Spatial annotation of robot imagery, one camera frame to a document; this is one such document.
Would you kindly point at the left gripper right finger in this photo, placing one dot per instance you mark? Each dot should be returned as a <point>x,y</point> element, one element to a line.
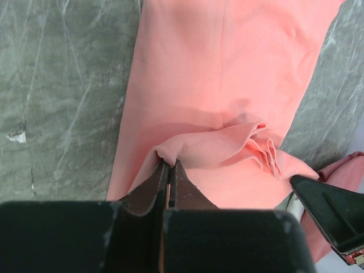
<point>229,240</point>

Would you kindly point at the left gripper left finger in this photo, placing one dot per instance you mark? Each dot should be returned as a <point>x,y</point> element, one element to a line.
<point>86,236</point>

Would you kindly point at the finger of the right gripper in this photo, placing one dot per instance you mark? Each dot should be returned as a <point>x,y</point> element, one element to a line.
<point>337,213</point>

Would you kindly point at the salmon pink t shirt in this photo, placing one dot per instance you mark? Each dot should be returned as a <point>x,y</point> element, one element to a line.
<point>216,85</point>

